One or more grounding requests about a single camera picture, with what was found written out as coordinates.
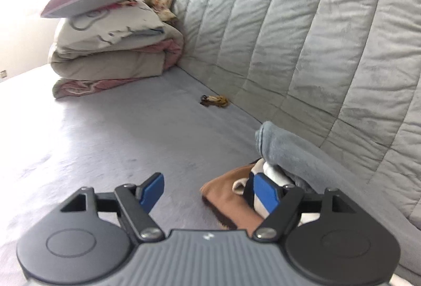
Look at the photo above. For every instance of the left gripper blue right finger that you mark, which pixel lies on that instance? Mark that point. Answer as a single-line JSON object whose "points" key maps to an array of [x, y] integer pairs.
{"points": [[267, 195]]}

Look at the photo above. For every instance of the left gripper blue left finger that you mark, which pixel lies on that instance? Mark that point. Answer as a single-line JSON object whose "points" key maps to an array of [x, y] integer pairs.
{"points": [[149, 192]]}

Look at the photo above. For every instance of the grey knitted cat sweater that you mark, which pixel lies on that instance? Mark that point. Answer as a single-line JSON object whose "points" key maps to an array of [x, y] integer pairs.
{"points": [[307, 165]]}

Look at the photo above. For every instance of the folded white garment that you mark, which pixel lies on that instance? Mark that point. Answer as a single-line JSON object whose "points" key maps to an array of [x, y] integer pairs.
{"points": [[243, 186]]}

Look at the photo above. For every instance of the light grey bed sheet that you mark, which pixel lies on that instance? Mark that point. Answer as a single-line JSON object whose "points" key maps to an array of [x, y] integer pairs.
{"points": [[52, 147]]}

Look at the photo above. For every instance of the brown yellow small cloth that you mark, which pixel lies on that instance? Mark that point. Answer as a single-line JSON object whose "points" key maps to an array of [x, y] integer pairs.
{"points": [[219, 101]]}

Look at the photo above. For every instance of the folded white floral quilt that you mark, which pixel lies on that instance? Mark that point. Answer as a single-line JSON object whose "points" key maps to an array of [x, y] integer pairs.
{"points": [[110, 47]]}

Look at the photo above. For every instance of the grey quilted headboard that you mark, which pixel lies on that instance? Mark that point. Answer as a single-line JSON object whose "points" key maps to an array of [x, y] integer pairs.
{"points": [[343, 74]]}

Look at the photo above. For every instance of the small floral cloth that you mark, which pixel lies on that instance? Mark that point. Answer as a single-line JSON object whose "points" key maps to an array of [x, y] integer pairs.
{"points": [[163, 9]]}

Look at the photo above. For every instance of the wall power socket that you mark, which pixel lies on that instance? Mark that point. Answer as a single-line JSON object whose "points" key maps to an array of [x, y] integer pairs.
{"points": [[3, 74]]}

